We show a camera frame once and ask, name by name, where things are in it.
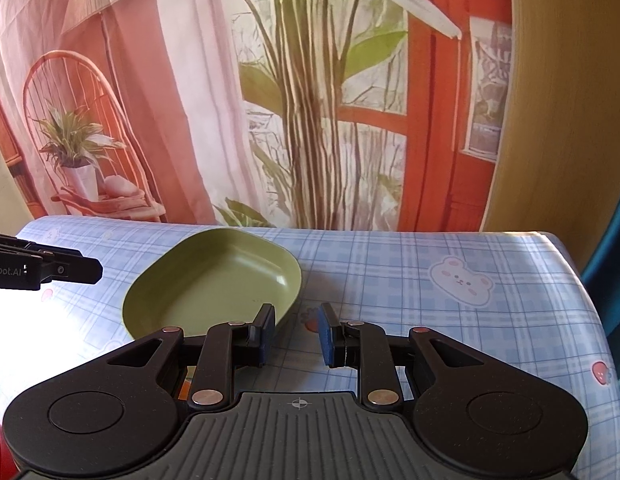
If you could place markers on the red dish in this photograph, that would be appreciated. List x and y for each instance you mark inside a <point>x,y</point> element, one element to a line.
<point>0,450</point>

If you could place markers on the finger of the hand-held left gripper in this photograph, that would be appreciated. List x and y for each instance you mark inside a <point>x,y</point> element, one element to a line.
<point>70,266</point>

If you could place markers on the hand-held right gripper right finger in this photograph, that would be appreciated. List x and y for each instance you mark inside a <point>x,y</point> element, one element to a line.
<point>326,342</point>

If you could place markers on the green bowl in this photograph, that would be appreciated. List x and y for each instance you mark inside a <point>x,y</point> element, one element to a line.
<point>225,275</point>

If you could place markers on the wooden board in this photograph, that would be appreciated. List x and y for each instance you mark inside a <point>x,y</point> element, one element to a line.
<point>560,95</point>

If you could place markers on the orange bowl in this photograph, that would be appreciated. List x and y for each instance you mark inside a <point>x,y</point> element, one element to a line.
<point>186,384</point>

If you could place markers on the checked blue tablecloth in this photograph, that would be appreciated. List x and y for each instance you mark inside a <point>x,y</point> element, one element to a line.
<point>440,310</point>

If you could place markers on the blue curtain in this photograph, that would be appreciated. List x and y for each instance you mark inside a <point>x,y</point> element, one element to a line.
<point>610,270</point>

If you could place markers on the printed wall tapestry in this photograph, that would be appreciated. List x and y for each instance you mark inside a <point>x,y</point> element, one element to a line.
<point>290,95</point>

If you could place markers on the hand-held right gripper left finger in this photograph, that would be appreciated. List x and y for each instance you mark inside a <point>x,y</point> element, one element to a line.
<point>265,342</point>

